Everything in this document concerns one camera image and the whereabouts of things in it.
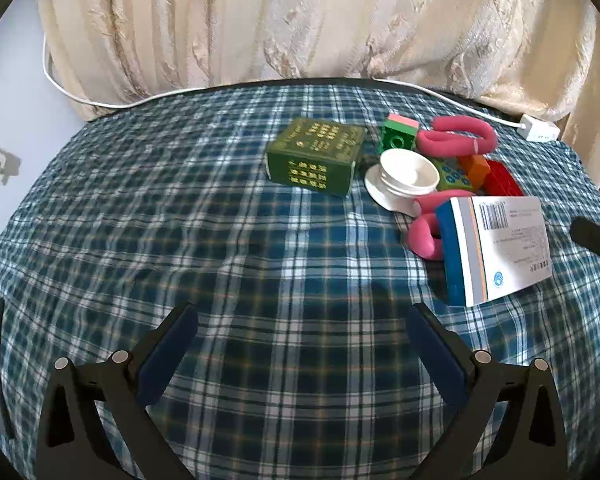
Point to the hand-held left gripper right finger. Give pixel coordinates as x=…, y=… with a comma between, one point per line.
x=437, y=355

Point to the white power strip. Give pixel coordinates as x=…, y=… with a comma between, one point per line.
x=540, y=129

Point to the pink foam hair curler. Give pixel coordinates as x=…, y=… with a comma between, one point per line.
x=440, y=145
x=422, y=237

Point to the white saucer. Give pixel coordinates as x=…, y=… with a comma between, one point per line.
x=385, y=195

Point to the cream patterned curtain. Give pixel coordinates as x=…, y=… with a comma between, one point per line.
x=280, y=20

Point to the pink and green toy block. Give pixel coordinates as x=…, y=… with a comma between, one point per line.
x=397, y=135

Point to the blue plaid tablecloth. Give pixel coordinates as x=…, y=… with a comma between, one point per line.
x=230, y=260

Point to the blue and white medicine box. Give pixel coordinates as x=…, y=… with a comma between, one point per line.
x=505, y=250

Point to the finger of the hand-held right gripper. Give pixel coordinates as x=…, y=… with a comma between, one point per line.
x=592, y=235

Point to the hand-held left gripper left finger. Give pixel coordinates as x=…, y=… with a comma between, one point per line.
x=167, y=355

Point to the orange toy block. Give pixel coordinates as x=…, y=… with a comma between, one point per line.
x=475, y=170

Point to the large green dotted toy block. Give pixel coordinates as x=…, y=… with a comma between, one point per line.
x=452, y=175

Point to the dark green box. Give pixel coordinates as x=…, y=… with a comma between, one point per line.
x=315, y=155

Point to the red toy block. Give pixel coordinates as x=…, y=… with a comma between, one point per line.
x=502, y=182

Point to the white cup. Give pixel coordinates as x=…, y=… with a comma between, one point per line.
x=410, y=170

